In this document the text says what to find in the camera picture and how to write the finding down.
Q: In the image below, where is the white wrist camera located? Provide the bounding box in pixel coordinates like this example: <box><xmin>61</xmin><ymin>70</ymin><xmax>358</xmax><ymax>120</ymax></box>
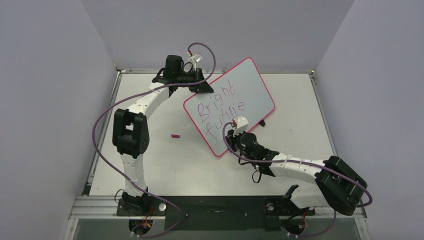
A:
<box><xmin>232</xmin><ymin>115</ymin><xmax>249</xmax><ymax>137</ymax></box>
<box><xmin>187</xmin><ymin>53</ymin><xmax>203</xmax><ymax>70</ymax></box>

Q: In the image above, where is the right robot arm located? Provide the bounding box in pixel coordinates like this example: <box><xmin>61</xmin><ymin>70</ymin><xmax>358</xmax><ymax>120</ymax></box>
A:
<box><xmin>225</xmin><ymin>130</ymin><xmax>369</xmax><ymax>216</ymax></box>

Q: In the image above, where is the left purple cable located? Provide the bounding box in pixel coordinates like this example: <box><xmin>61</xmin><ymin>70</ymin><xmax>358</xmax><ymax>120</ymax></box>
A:
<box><xmin>92</xmin><ymin>42</ymin><xmax>217</xmax><ymax>239</ymax></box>

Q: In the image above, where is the aluminium front rail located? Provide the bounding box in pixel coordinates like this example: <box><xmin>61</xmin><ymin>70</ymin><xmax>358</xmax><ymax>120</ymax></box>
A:
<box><xmin>69</xmin><ymin>196</ymin><xmax>366</xmax><ymax>220</ymax></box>

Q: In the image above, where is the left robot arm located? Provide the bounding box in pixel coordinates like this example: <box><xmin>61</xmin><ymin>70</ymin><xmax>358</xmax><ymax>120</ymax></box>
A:
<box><xmin>112</xmin><ymin>53</ymin><xmax>214</xmax><ymax>215</ymax></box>

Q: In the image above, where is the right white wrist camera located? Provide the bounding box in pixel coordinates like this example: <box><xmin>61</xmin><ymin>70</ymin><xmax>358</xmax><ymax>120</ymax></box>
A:
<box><xmin>232</xmin><ymin>115</ymin><xmax>249</xmax><ymax>137</ymax></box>

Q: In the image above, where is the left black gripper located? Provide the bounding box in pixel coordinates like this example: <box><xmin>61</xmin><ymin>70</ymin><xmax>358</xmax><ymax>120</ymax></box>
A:
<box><xmin>176</xmin><ymin>68</ymin><xmax>214</xmax><ymax>94</ymax></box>

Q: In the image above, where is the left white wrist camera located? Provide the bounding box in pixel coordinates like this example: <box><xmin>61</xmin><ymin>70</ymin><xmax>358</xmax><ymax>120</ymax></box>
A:
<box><xmin>187</xmin><ymin>53</ymin><xmax>203</xmax><ymax>70</ymax></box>

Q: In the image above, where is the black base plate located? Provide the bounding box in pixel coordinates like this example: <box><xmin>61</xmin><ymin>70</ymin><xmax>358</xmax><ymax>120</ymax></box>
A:
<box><xmin>116</xmin><ymin>195</ymin><xmax>316</xmax><ymax>232</ymax></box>

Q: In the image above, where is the purple cable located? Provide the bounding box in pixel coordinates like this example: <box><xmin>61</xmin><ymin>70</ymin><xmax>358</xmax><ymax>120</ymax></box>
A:
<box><xmin>221</xmin><ymin>121</ymin><xmax>374</xmax><ymax>239</ymax></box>
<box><xmin>92</xmin><ymin>42</ymin><xmax>217</xmax><ymax>239</ymax></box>

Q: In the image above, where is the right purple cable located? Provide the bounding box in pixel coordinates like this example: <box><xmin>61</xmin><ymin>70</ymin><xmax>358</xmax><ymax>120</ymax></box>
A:
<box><xmin>221</xmin><ymin>121</ymin><xmax>374</xmax><ymax>239</ymax></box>

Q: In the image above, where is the black whiteboard clip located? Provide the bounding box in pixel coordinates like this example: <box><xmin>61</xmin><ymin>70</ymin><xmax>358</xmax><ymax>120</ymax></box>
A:
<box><xmin>259</xmin><ymin>119</ymin><xmax>266</xmax><ymax>127</ymax></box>

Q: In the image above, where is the pink-framed whiteboard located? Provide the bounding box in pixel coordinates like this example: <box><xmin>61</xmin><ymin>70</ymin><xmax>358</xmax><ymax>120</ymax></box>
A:
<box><xmin>183</xmin><ymin>57</ymin><xmax>275</xmax><ymax>157</ymax></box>

